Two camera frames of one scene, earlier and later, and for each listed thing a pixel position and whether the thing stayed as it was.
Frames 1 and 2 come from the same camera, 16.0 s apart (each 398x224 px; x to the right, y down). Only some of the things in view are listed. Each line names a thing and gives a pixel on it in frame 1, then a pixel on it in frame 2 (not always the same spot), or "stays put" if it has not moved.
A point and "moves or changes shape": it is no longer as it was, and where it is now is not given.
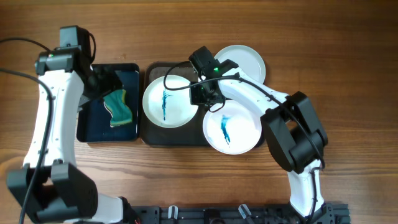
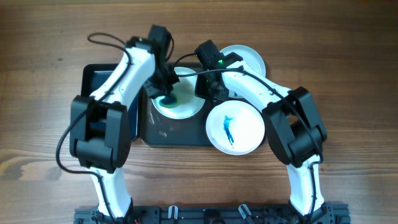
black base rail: (334, 213) stays put
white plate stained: (249, 60) stays put
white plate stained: (168, 108) moves or changes shape
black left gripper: (110, 81) → (154, 91)
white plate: (232, 129) stays put
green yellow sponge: (115, 100) moves or changes shape
